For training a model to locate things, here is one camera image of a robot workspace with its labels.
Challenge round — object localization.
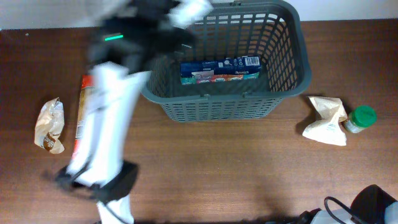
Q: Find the grey plastic basket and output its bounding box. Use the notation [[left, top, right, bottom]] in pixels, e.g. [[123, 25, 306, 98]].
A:
[[142, 1, 312, 122]]

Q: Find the blue carton box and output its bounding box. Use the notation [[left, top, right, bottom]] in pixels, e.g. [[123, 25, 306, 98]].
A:
[[180, 56, 262, 85]]

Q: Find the orange spaghetti packet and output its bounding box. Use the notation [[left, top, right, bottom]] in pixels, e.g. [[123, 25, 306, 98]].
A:
[[72, 75, 94, 159]]

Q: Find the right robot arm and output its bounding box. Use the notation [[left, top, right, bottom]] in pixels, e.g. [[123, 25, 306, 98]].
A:
[[265, 184, 397, 224]]

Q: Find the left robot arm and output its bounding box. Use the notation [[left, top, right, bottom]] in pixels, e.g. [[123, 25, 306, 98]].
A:
[[55, 0, 213, 223]]

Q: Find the crumpled brown snack bag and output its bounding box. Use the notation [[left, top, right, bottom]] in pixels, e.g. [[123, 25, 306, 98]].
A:
[[34, 98, 65, 154]]

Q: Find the crumpled beige paper bag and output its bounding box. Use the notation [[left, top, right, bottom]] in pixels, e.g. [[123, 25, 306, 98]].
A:
[[302, 96, 348, 146]]

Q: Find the green lid jar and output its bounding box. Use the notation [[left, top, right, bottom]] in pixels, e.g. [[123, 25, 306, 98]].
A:
[[343, 105, 377, 134]]

